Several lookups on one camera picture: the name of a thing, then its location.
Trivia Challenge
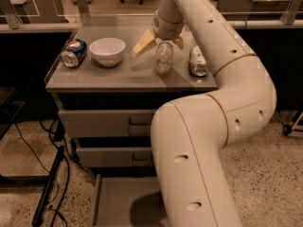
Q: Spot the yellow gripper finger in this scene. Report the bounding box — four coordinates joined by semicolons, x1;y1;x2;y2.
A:
132;29;156;57
172;36;184;50

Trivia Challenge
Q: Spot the black bar on floor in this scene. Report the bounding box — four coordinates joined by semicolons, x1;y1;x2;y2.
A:
31;146;64;227

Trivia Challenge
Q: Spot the wheeled cart base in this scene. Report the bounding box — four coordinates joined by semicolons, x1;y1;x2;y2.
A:
283;110;303;136

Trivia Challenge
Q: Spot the grey top drawer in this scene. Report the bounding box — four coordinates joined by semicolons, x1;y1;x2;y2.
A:
59;110;155;138

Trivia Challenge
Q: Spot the grey middle drawer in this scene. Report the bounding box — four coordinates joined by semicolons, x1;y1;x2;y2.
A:
77;148;153;167

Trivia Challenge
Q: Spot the white ceramic bowl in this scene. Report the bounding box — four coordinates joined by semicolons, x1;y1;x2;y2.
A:
89;38;126;67

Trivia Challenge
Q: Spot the grey drawer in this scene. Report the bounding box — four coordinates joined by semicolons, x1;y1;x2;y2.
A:
77;148;153;167
88;174;169;227
59;110;155;138

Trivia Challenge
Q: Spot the blue pepsi can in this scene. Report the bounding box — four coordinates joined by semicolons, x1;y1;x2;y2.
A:
61;39;87;68

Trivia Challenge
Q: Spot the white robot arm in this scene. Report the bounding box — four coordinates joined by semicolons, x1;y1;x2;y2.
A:
151;0;276;227

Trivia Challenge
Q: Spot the grey bottom drawer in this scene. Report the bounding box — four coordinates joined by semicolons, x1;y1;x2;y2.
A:
88;174;169;227

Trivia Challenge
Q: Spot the black floor cable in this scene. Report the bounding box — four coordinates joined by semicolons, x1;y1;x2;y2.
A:
0;109;86;227

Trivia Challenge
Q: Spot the clear plastic water bottle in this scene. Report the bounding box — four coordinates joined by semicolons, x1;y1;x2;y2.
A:
153;42;173;75

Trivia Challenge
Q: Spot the grey drawer cabinet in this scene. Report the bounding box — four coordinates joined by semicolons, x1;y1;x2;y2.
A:
44;14;219;227

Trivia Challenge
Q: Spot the dark side table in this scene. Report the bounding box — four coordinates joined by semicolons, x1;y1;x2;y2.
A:
0;87;25;140

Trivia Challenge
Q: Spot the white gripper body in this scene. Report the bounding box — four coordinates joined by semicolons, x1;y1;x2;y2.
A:
151;9;184;41

